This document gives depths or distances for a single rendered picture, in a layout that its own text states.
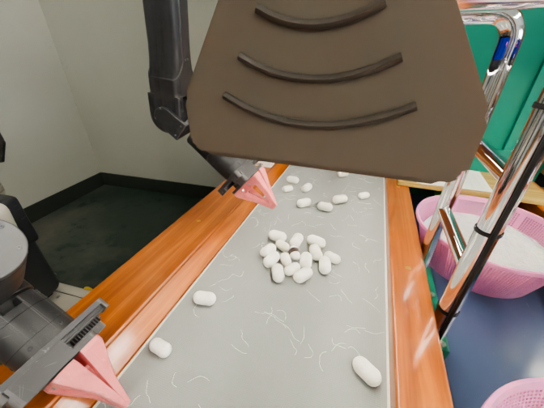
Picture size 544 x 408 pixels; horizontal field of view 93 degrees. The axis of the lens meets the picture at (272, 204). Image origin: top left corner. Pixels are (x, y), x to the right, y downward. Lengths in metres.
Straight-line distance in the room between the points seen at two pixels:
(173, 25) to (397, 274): 0.51
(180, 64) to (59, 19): 2.15
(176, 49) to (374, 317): 0.50
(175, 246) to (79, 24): 2.13
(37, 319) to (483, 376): 0.55
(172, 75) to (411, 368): 0.51
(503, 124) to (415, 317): 0.65
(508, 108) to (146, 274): 0.91
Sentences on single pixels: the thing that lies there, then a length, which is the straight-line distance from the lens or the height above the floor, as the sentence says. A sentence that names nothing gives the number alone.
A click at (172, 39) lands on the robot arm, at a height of 1.09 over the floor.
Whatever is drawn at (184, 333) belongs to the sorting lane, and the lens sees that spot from 0.41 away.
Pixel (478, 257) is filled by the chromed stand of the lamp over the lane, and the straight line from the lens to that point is 0.38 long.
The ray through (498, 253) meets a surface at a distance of 0.67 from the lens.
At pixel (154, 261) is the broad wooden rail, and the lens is 0.49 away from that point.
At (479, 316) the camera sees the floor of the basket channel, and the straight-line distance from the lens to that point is 0.61.
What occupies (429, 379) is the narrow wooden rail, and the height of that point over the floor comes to 0.76.
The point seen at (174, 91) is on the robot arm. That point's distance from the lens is 0.48.
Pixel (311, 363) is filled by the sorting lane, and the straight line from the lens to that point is 0.38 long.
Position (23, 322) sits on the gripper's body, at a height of 0.86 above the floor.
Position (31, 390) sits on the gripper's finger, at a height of 0.83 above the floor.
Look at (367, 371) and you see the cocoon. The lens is 0.36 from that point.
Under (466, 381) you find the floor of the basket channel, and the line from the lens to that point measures 0.51.
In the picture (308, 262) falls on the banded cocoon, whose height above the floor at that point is 0.76.
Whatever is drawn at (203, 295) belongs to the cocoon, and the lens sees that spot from 0.42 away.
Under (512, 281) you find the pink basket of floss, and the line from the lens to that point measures 0.61.
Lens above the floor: 1.07
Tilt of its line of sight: 30 degrees down
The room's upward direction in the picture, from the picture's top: straight up
